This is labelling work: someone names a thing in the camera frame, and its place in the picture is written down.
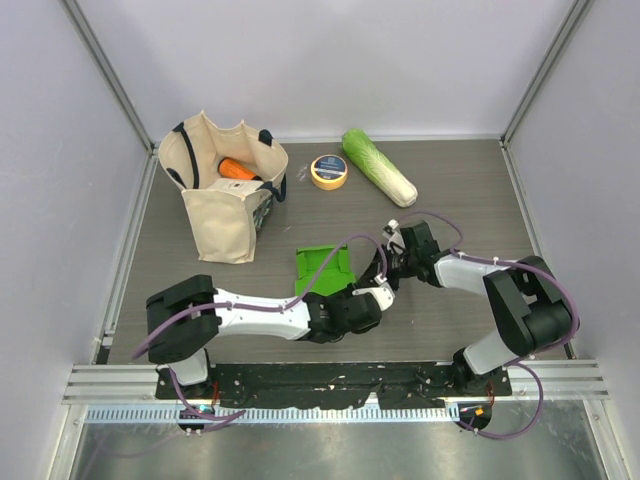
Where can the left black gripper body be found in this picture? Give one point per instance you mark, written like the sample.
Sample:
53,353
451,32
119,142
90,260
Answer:
343,294

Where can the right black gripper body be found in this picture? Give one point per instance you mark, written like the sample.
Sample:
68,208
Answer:
398,265

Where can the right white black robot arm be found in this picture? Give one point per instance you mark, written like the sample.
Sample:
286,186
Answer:
530,310

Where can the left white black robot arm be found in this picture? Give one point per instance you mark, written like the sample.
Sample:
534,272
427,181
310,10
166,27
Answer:
182,319

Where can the yellow masking tape roll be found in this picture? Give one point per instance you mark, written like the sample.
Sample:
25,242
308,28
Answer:
329,172

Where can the napa cabbage toy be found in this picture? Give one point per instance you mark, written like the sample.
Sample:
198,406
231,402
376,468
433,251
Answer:
375,165

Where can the beige canvas tote bag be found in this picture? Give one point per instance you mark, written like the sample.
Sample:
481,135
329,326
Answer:
224,214

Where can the orange bottle in bag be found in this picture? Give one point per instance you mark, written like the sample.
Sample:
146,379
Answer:
233,169

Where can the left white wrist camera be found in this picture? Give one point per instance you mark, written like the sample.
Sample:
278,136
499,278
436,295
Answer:
380,290

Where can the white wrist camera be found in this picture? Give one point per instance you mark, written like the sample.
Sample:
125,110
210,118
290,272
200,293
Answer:
380,290
394,240

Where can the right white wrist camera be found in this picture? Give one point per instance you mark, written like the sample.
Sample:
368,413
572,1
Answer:
394,240

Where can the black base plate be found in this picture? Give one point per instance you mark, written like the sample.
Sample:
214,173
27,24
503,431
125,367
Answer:
339,386

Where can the aluminium frame rail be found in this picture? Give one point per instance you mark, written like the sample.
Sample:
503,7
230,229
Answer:
110,384

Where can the white slotted cable duct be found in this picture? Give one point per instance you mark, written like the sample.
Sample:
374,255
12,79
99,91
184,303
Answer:
173,413

